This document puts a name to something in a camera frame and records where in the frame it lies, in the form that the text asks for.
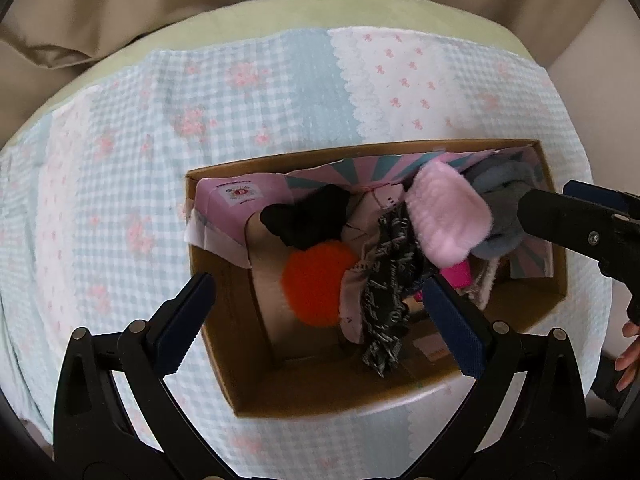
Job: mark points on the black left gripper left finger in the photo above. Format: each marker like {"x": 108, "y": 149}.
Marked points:
{"x": 114, "y": 415}

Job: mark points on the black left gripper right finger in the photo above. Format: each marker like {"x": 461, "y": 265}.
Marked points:
{"x": 524, "y": 416}

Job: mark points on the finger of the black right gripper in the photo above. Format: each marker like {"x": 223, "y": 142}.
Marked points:
{"x": 599, "y": 223}

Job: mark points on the blue-grey fluffy cloth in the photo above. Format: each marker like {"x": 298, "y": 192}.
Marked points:
{"x": 501, "y": 182}

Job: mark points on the pink fluffy cloth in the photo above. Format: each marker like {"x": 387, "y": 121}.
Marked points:
{"x": 449, "y": 218}

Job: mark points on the black printed scarf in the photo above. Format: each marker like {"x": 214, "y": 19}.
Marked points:
{"x": 398, "y": 271}

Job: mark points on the black soft cloth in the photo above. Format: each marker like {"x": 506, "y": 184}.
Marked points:
{"x": 314, "y": 219}

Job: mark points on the magenta soft item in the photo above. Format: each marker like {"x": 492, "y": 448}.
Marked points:
{"x": 458, "y": 276}

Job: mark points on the person's right hand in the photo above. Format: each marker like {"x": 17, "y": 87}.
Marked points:
{"x": 628, "y": 361}

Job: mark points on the checkered floral bed cover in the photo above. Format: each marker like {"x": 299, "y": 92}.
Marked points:
{"x": 92, "y": 211}

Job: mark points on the pink fabric mask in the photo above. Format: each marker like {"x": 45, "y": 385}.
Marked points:
{"x": 361, "y": 234}

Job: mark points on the orange fluffy pompom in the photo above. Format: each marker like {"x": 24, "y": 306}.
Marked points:
{"x": 312, "y": 279}

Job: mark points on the pink teal cardboard box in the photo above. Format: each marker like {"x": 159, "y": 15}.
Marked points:
{"x": 267, "y": 362}

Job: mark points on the green mattress sheet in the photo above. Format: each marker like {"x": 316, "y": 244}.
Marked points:
{"x": 260, "y": 18}

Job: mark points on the beige curtain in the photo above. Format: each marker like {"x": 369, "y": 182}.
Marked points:
{"x": 150, "y": 5}

